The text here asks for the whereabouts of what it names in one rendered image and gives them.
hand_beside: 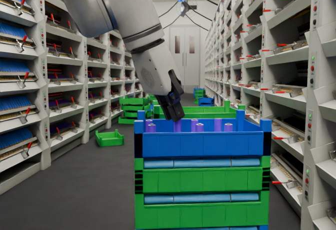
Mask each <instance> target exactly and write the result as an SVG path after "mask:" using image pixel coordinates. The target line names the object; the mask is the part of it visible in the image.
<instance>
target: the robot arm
mask: <svg viewBox="0 0 336 230"><path fill-rule="evenodd" d="M63 2H64V4H65V6H66V8H67V10H68V12H69V15H70V16H71V18H72V21H73V22H74V24H75V26H76V28H77V29H78V31H79V33H81V35H83V36H84V37H86V38H94V37H97V36H100V35H102V34H105V33H107V32H110V31H112V30H118V31H119V33H120V35H121V38H122V40H123V42H124V45H125V47H126V50H131V51H130V53H131V57H132V61H133V64H134V68H135V71H136V73H137V76H138V79H139V82H140V84H141V87H142V89H143V91H144V92H145V93H147V94H151V95H154V96H155V97H156V99H157V102H158V103H159V104H160V105H161V109H162V111H163V113H164V116H165V118H166V120H167V121H169V120H171V119H172V121H173V122H175V123H176V122H177V121H179V120H180V119H182V118H183V117H184V116H185V113H184V110H183V108H182V105H181V102H180V100H181V98H180V96H181V95H182V94H184V90H183V89H182V87H181V86H182V79H181V76H180V73H179V70H178V68H177V66H176V63H175V61H174V59H173V57H172V55H171V52H170V51H169V49H168V47H167V45H166V43H165V42H164V41H165V39H164V38H162V37H163V36H164V35H165V33H164V30H163V28H162V25H161V22H160V20H159V17H158V14H157V11H156V9H155V6H154V3H153V1H152V0H63ZM171 93H173V94H171ZM170 94H171V96H170Z"/></svg>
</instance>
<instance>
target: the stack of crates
mask: <svg viewBox="0 0 336 230"><path fill-rule="evenodd" d="M182 108H183V111H184V114H185V116H184V117H183V118H182V119H215V118H221V119H228V118H236V109H234V108H232V107H230V100H224V106H182ZM245 109H246V106H245V105H243V104H239V105H238V110H245ZM153 119H166V118H165V115H164V113H163V110H162V108H161V107H160V105H159V103H158V101H157V100H153Z"/></svg>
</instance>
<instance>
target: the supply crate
mask: <svg viewBox="0 0 336 230"><path fill-rule="evenodd" d="M193 119H197V120H198V123H201V124H203V132H191V120H193ZM146 120H152V123H153V124H154V125H156V132H146ZM226 123H230V124H232V131H225V124H226ZM214 129H215V119H214V118H182V119H181V132H174V122H173V120H172V119H171V120H166V119H145V111H144V110H138V111H137V120H135V121H134V158H135V159H139V158H195V157H250V156H271V140H272V120H270V119H260V126H259V125H256V124H254V123H252V122H250V121H248V120H246V119H245V110H243V109H237V110H236V118H222V121H221V131H217V132H214Z"/></svg>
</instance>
